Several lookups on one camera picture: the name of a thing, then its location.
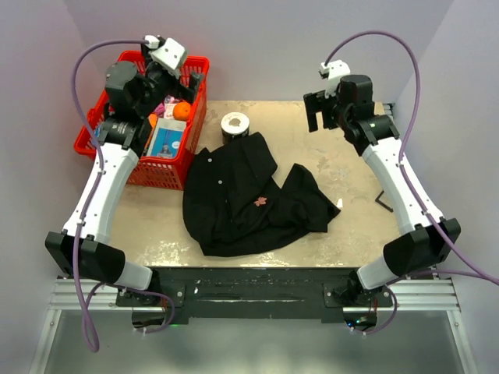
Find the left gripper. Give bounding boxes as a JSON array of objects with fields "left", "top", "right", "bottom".
[{"left": 137, "top": 44, "right": 205, "bottom": 118}]

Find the black button shirt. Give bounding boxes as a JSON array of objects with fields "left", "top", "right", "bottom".
[{"left": 182, "top": 132, "right": 340, "bottom": 257}]

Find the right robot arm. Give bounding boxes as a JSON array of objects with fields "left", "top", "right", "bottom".
[{"left": 303, "top": 72, "right": 461, "bottom": 306}]

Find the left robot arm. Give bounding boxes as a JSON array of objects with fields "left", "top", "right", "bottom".
[{"left": 45, "top": 52, "right": 209, "bottom": 305}]

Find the orange fruit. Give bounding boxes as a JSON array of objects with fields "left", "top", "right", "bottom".
[{"left": 172, "top": 101, "right": 192, "bottom": 122}]

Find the blue white box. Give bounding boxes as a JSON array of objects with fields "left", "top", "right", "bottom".
[{"left": 147, "top": 118, "right": 186, "bottom": 159}]

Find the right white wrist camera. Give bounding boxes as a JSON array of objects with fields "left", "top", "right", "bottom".
[{"left": 319, "top": 60, "right": 351, "bottom": 98}]

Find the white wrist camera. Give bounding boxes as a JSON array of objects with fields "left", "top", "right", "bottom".
[
  {"left": 144, "top": 35, "right": 188, "bottom": 79},
  {"left": 319, "top": 60, "right": 351, "bottom": 98}
]

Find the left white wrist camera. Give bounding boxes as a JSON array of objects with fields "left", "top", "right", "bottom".
[{"left": 144, "top": 35, "right": 188, "bottom": 79}]

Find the black square frame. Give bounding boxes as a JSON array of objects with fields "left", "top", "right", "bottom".
[{"left": 375, "top": 190, "right": 394, "bottom": 213}]

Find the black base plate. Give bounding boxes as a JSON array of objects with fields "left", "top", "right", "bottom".
[{"left": 115, "top": 266, "right": 395, "bottom": 325}]

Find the aluminium rail frame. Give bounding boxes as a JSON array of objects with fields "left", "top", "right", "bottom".
[{"left": 30, "top": 278, "right": 478, "bottom": 373}]

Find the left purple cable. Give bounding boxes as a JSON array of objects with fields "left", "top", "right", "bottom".
[{"left": 73, "top": 38, "right": 176, "bottom": 353}]

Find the purple cable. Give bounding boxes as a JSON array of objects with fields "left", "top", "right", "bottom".
[
  {"left": 326, "top": 30, "right": 499, "bottom": 336},
  {"left": 73, "top": 38, "right": 176, "bottom": 353}
]

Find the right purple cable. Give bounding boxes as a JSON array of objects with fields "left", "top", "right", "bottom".
[{"left": 326, "top": 30, "right": 499, "bottom": 336}]

